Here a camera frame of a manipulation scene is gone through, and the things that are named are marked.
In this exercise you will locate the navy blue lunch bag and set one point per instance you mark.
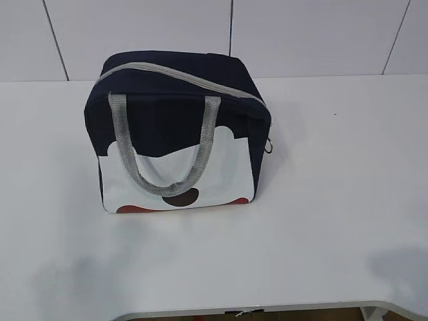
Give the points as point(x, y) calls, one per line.
point(176, 130)

